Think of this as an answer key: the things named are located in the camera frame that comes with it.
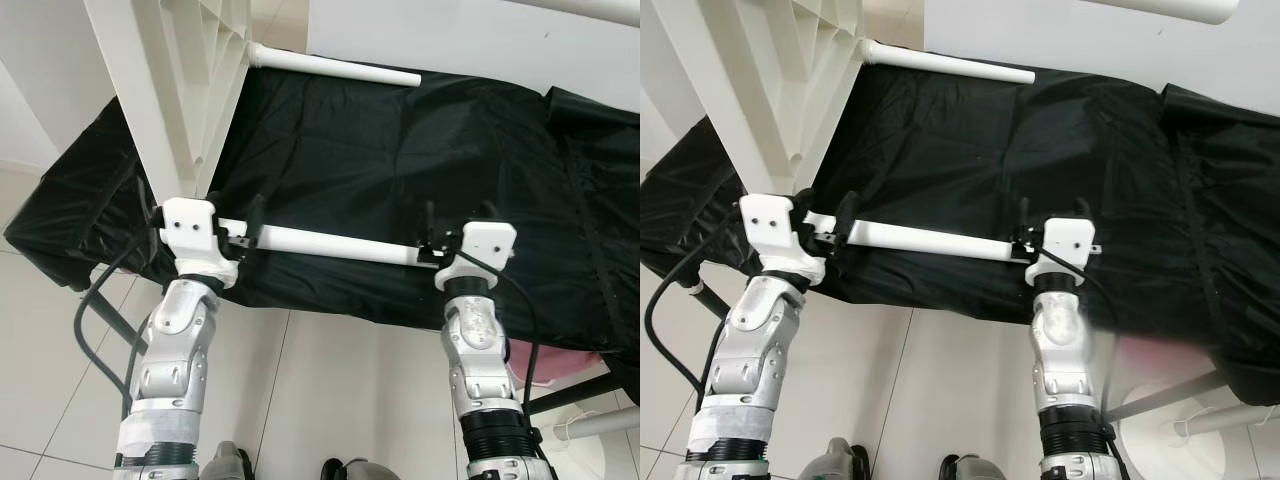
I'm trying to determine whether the white plastic table leg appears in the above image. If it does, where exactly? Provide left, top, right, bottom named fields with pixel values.
left=805, top=209, right=1037, bottom=264
left=1083, top=0, right=1244, bottom=27
left=215, top=217, right=444, bottom=270
left=860, top=39, right=1039, bottom=87
left=247, top=42, right=424, bottom=90
left=528, top=0, right=641, bottom=29

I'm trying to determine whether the white plastic table top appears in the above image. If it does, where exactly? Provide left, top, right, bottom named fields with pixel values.
left=680, top=0, right=867, bottom=202
left=85, top=0, right=253, bottom=206

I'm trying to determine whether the black table cloth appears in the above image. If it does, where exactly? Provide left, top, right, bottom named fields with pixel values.
left=4, top=70, right=641, bottom=373
left=640, top=64, right=1280, bottom=408

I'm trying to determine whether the pink cushion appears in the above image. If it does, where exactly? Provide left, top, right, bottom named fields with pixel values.
left=508, top=338, right=603, bottom=388
left=1108, top=333, right=1218, bottom=378

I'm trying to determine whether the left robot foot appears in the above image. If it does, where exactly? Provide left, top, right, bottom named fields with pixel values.
left=800, top=438, right=870, bottom=480
left=200, top=440, right=257, bottom=480

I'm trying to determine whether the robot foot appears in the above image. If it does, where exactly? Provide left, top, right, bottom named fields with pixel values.
left=940, top=453, right=1012, bottom=480
left=800, top=438, right=870, bottom=480
left=200, top=440, right=257, bottom=480
left=320, top=457, right=402, bottom=480

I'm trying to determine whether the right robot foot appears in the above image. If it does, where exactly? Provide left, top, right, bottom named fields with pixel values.
left=320, top=457, right=402, bottom=480
left=940, top=453, right=1012, bottom=480

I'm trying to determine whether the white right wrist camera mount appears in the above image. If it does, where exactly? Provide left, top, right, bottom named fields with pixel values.
left=434, top=220, right=519, bottom=294
left=1027, top=217, right=1102, bottom=292

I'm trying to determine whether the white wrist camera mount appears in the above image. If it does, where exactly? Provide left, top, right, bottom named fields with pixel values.
left=434, top=220, right=519, bottom=294
left=1027, top=217, right=1102, bottom=292
left=737, top=192, right=827, bottom=287
left=157, top=197, right=242, bottom=292

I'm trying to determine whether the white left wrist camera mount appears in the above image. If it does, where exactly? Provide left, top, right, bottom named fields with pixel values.
left=157, top=197, right=242, bottom=292
left=737, top=192, right=827, bottom=287

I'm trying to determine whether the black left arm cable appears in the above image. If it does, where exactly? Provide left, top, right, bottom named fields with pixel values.
left=644, top=233, right=753, bottom=403
left=71, top=238, right=167, bottom=423

